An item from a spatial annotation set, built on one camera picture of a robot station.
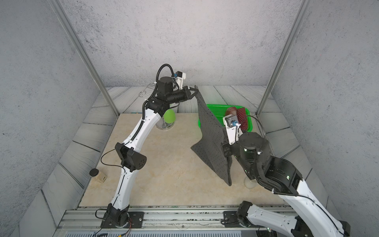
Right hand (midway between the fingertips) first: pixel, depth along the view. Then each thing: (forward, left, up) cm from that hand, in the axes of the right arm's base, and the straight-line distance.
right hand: (226, 130), depth 56 cm
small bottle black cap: (-4, +65, -30) cm, 72 cm away
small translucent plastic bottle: (-6, -17, -38) cm, 42 cm away
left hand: (+28, +9, -2) cm, 29 cm away
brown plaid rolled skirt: (+46, -14, -34) cm, 59 cm away
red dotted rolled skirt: (+40, -21, -35) cm, 57 cm away
